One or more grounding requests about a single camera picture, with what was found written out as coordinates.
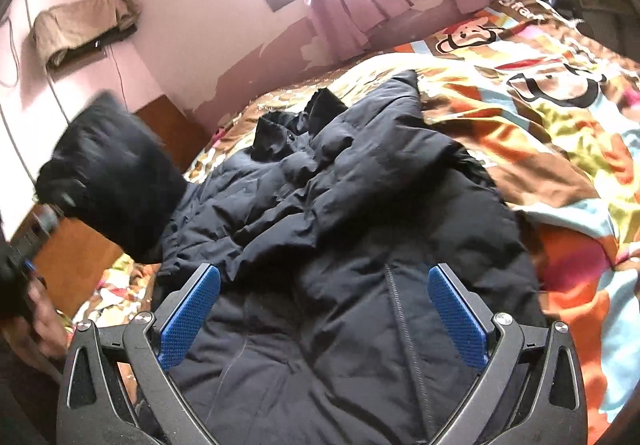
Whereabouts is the beige cloth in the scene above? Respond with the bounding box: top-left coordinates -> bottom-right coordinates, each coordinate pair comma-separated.
31,0 -> 142,68

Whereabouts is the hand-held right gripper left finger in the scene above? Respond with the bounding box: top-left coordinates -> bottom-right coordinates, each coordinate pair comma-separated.
56,263 -> 221,445

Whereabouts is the wooden headboard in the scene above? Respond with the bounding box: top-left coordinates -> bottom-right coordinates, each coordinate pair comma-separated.
25,94 -> 211,321

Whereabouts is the dark wall shelf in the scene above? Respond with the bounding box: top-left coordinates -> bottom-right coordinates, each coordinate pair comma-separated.
45,22 -> 138,72

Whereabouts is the white wall cable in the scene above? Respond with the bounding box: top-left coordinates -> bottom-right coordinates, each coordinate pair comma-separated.
0,0 -> 26,88

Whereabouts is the person's left forearm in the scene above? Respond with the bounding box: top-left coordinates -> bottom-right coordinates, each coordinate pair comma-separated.
0,315 -> 63,445

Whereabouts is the dark cabinet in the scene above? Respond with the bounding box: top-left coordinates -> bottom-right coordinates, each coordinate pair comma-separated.
547,0 -> 640,56

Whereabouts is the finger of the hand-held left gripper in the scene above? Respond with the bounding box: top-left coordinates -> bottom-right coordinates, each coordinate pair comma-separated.
22,258 -> 48,288

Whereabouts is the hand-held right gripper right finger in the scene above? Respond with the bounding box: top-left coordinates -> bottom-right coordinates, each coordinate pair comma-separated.
427,263 -> 589,445

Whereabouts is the person's left hand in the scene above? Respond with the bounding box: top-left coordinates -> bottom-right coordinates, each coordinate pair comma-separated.
25,275 -> 72,359

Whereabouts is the colourful printed blanket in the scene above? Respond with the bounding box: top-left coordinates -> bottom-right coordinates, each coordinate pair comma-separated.
72,0 -> 640,445

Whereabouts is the dark navy padded jacket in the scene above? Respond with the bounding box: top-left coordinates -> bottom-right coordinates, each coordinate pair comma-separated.
35,70 -> 548,445

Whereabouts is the white wall conduit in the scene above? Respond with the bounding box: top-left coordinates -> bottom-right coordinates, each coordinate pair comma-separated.
46,69 -> 72,127

